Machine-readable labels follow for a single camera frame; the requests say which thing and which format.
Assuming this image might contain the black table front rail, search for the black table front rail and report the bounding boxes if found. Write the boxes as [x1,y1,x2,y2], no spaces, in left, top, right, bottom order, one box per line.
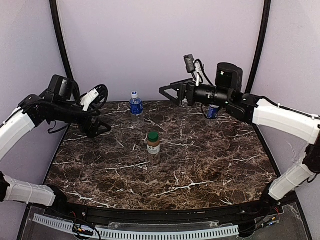
[45,201,278,226]

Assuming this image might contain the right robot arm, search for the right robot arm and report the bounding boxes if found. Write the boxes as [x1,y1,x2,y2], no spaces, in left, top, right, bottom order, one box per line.
[159,62,320,202]

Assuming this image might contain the green bottle cap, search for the green bottle cap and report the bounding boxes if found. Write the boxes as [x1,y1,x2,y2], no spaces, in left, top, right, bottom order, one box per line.
[147,131,159,143]

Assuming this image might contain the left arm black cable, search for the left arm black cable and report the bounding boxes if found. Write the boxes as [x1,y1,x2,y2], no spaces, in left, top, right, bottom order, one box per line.
[47,83,110,135]

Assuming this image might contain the black right corner post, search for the black right corner post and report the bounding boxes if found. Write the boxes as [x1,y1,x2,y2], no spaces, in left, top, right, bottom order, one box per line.
[245,0,272,94]

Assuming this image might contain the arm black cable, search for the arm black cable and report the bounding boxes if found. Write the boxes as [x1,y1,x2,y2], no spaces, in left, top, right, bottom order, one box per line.
[193,58,217,118]
[47,83,110,135]

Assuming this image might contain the black left corner post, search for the black left corner post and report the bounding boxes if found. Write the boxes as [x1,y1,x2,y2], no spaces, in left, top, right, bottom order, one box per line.
[49,0,74,80]

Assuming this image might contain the blue cap blue label bottle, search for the blue cap blue label bottle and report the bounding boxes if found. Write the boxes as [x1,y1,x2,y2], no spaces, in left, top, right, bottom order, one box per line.
[207,104,221,120]

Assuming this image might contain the clear unlabelled bottle white cap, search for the clear unlabelled bottle white cap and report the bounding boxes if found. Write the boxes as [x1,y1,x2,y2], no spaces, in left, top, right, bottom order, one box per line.
[181,99,188,108]

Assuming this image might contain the Pocari Sweat clear bottle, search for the Pocari Sweat clear bottle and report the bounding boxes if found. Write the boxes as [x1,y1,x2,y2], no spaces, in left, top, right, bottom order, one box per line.
[129,91,144,128]

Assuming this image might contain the brown drink bottle white label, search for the brown drink bottle white label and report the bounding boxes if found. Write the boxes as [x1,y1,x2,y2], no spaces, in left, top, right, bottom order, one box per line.
[146,137,161,165]

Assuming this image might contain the black corner post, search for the black corner post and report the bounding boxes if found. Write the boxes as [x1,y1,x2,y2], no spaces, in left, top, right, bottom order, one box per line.
[245,0,272,94]
[49,0,74,80]

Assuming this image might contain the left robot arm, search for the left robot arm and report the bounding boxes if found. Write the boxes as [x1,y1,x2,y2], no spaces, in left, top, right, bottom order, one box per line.
[0,75,111,207]

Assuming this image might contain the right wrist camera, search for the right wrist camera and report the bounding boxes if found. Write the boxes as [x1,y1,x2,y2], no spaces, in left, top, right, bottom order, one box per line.
[183,54,196,74]

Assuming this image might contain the white slotted cable duct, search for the white slotted cable duct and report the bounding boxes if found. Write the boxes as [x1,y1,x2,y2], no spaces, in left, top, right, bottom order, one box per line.
[32,214,240,240]

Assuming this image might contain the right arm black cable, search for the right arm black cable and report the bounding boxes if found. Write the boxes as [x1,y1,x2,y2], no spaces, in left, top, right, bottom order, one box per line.
[193,58,217,118]

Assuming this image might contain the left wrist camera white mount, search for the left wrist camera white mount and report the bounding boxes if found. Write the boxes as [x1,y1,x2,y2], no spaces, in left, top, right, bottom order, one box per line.
[79,88,99,112]

